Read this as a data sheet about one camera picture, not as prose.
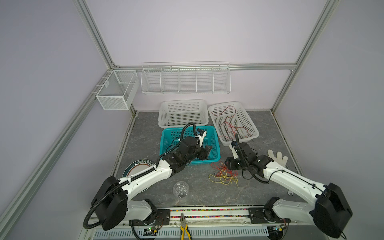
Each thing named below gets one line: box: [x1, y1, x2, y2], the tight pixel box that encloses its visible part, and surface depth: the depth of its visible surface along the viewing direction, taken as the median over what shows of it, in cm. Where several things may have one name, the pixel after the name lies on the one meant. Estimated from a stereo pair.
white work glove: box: [268, 149, 288, 167], surface depth 96 cm
